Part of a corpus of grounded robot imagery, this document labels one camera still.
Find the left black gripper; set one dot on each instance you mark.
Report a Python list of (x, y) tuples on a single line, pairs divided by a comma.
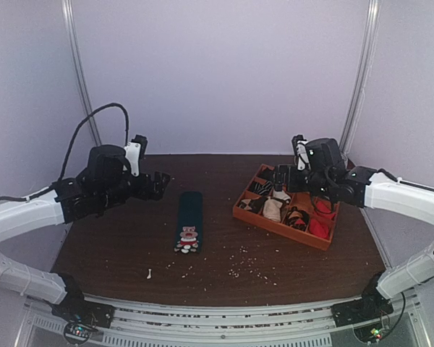
[(158, 187)]

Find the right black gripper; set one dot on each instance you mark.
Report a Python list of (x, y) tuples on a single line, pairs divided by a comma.
[(287, 176)]

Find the dark green patterned sock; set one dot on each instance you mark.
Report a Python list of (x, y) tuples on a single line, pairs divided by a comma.
[(189, 228)]

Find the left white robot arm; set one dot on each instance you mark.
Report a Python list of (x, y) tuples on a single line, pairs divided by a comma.
[(111, 177)]

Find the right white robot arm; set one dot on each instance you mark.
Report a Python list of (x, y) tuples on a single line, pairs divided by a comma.
[(320, 170)]

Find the black white striped sock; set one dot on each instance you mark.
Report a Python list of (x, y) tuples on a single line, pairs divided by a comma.
[(262, 189)]

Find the cream rolled sock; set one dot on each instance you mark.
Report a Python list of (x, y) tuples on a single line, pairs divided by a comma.
[(274, 204)]

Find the argyle brown sock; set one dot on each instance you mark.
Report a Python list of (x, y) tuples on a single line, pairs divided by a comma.
[(252, 205)]

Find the orange wooden divided tray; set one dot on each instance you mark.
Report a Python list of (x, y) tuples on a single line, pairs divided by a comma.
[(295, 217)]

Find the red rolled sock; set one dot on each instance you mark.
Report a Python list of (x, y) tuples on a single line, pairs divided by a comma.
[(322, 219)]

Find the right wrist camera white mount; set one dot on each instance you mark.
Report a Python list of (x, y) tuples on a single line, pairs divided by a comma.
[(300, 153)]

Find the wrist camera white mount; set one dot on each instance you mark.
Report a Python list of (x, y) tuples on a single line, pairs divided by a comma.
[(135, 152), (300, 153)]

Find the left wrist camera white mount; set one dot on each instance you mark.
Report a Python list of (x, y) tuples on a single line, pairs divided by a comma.
[(135, 152)]

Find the right aluminium frame post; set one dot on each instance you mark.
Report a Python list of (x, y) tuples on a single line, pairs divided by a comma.
[(363, 70)]

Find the aluminium frame post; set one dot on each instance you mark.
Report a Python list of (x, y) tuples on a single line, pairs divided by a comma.
[(363, 70), (82, 87)]

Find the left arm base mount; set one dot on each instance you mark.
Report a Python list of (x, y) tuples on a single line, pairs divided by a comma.
[(84, 320)]

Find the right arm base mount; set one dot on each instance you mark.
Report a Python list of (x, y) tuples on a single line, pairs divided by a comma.
[(361, 314)]

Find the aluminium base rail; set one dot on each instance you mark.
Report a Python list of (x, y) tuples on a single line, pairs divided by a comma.
[(143, 324)]

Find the left aluminium frame post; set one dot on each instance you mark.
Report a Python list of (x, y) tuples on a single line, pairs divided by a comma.
[(82, 87)]

